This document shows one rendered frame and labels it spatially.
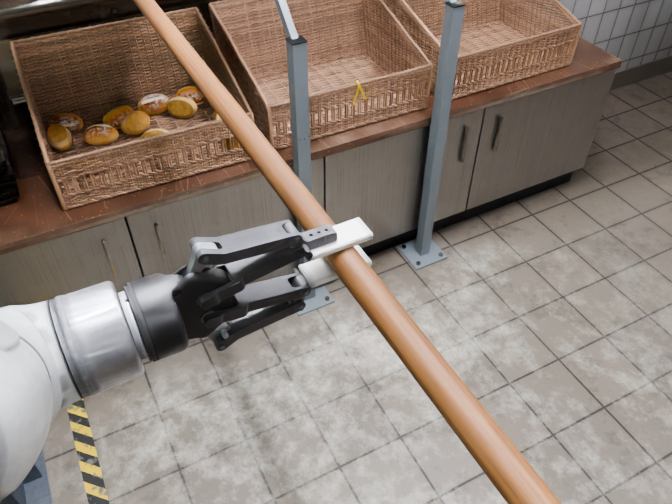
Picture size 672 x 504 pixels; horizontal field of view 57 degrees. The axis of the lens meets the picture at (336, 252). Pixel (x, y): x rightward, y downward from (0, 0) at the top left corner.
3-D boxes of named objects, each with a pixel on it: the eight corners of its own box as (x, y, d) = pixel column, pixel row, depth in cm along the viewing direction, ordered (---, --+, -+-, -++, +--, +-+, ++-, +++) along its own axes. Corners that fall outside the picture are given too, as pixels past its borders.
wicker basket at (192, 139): (37, 123, 195) (5, 39, 176) (210, 84, 213) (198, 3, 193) (61, 214, 163) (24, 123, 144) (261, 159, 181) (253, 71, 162)
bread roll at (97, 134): (119, 132, 189) (115, 116, 185) (119, 144, 184) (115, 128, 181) (86, 136, 187) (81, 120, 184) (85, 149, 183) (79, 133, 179)
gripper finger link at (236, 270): (190, 285, 58) (185, 275, 57) (296, 234, 61) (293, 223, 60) (204, 313, 56) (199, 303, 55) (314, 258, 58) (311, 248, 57)
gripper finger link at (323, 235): (283, 248, 59) (281, 224, 57) (330, 231, 61) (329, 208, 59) (289, 258, 58) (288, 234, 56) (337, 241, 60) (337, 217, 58)
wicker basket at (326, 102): (216, 81, 214) (204, 1, 195) (360, 47, 232) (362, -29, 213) (270, 154, 183) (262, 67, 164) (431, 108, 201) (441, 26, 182)
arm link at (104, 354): (72, 344, 59) (134, 322, 61) (93, 418, 53) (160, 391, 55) (41, 277, 53) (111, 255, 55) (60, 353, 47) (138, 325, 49)
